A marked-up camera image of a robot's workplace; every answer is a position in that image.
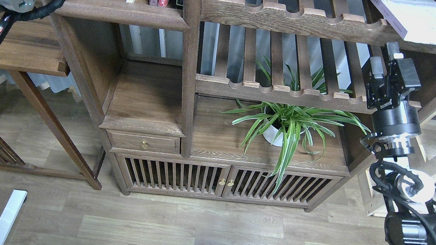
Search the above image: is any white cover book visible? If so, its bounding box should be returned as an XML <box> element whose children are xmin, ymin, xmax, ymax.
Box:
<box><xmin>370</xmin><ymin>0</ymin><xmax>436</xmax><ymax>45</ymax></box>

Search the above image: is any dark wooden side table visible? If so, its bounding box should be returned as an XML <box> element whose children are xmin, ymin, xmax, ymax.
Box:
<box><xmin>0</xmin><ymin>13</ymin><xmax>122</xmax><ymax>191</ymax></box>

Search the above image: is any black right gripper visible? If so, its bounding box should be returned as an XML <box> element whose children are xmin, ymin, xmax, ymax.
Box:
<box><xmin>360</xmin><ymin>41</ymin><xmax>421</xmax><ymax>151</ymax></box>

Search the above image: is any spider plant in white pot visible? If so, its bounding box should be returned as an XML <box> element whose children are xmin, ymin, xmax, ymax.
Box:
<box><xmin>210</xmin><ymin>52</ymin><xmax>380</xmax><ymax>207</ymax></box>

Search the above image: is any dark wooden bookshelf cabinet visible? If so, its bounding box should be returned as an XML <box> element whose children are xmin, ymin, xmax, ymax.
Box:
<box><xmin>51</xmin><ymin>0</ymin><xmax>436</xmax><ymax>212</ymax></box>

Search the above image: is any white metal leg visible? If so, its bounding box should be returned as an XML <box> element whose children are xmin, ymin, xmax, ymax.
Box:
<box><xmin>0</xmin><ymin>189</ymin><xmax>28</xmax><ymax>245</ymax></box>

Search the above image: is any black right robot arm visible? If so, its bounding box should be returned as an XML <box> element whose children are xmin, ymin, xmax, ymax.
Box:
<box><xmin>360</xmin><ymin>42</ymin><xmax>436</xmax><ymax>245</ymax></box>

